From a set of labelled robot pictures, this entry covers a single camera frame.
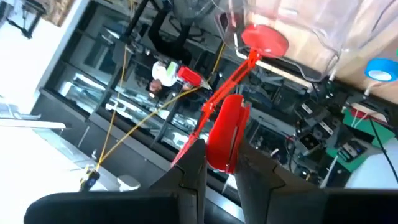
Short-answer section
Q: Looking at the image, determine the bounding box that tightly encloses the red desk lamp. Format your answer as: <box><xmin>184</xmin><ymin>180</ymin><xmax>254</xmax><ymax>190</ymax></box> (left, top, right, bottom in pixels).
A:
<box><xmin>170</xmin><ymin>24</ymin><xmax>290</xmax><ymax>169</ymax></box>

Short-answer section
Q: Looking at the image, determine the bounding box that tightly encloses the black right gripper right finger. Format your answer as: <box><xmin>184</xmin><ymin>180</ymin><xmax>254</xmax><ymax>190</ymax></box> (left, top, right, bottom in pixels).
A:
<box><xmin>234</xmin><ymin>141</ymin><xmax>398</xmax><ymax>224</ymax></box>

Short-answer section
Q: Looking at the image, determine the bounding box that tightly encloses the red object silver tip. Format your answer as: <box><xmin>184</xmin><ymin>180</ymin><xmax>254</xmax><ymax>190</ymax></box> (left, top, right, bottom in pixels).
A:
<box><xmin>175</xmin><ymin>65</ymin><xmax>213</xmax><ymax>91</ymax></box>

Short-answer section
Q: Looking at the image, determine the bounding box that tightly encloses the green board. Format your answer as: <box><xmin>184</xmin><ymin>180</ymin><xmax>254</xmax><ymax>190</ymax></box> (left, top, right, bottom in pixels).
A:
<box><xmin>325</xmin><ymin>108</ymin><xmax>396</xmax><ymax>174</ymax></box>

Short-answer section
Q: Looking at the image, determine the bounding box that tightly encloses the person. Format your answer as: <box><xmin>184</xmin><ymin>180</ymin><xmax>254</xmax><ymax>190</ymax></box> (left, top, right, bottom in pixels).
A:
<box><xmin>147</xmin><ymin>9</ymin><xmax>193</xmax><ymax>94</ymax></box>

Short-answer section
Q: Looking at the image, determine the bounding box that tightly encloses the yellow extension cable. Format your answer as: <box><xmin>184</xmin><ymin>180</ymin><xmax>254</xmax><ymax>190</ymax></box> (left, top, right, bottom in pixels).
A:
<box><xmin>93</xmin><ymin>0</ymin><xmax>226</xmax><ymax>172</ymax></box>

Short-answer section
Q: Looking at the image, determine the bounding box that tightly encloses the dark glass partition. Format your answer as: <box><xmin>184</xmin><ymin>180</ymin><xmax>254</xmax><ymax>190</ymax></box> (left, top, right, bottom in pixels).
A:
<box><xmin>30</xmin><ymin>0</ymin><xmax>237</xmax><ymax>200</ymax></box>

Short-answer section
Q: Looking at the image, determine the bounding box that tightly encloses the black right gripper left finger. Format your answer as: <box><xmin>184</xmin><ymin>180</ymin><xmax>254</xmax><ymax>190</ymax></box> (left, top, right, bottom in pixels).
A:
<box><xmin>24</xmin><ymin>138</ymin><xmax>208</xmax><ymax>224</ymax></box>

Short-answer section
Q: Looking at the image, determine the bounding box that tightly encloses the light blue tape roll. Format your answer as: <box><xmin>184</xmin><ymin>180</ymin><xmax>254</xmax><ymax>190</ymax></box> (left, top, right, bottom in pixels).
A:
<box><xmin>364</xmin><ymin>58</ymin><xmax>398</xmax><ymax>83</ymax></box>

